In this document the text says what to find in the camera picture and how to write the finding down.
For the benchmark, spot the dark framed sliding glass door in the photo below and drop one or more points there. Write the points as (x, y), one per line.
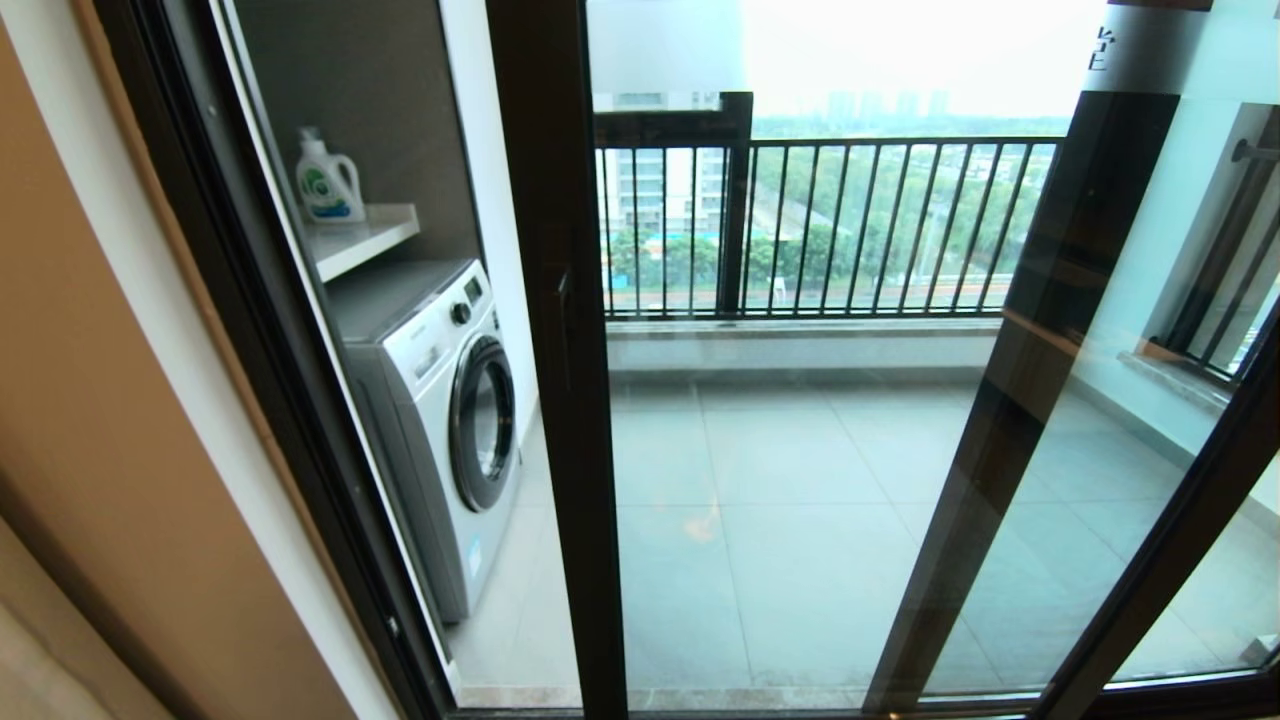
(550, 200)

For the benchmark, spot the grey stone window sill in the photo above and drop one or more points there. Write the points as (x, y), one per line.
(1180, 375)
(800, 328)

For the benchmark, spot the white front-load washing machine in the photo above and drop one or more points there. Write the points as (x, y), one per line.
(440, 400)

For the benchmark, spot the white shelf board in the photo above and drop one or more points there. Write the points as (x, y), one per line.
(360, 240)

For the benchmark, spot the black metal balcony railing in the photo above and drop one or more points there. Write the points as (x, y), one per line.
(900, 141)
(1210, 290)

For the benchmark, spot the white detergent bottle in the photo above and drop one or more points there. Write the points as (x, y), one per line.
(328, 185)

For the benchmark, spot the brown cabinet back panel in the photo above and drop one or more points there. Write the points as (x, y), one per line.
(380, 100)

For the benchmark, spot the dark framed glass door panel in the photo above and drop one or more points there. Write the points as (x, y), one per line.
(1060, 280)

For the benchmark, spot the black window frame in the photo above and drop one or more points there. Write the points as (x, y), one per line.
(735, 200)

